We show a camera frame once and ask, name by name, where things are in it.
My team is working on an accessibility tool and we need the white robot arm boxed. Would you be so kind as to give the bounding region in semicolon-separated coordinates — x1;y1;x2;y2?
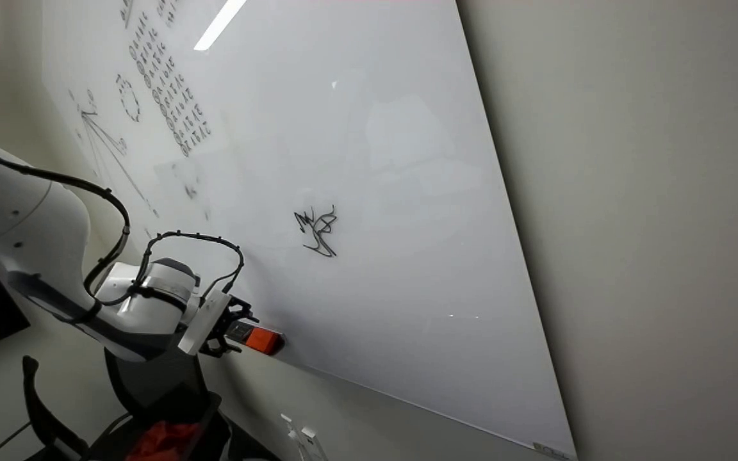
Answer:
0;150;250;362

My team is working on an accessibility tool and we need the orange whiteboard eraser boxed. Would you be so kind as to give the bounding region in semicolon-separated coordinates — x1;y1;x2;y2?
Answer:
245;328;284;356

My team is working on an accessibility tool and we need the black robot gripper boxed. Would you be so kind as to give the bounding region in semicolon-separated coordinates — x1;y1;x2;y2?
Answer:
176;292;252;356

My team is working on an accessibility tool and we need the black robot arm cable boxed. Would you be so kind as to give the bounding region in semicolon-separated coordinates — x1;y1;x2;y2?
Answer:
0;136;247;312

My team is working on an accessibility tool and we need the large white wall whiteboard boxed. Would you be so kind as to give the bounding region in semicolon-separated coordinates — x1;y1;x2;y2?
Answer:
37;0;575;457

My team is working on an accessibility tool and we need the black office chair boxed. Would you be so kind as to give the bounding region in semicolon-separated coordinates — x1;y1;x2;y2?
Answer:
21;352;231;461

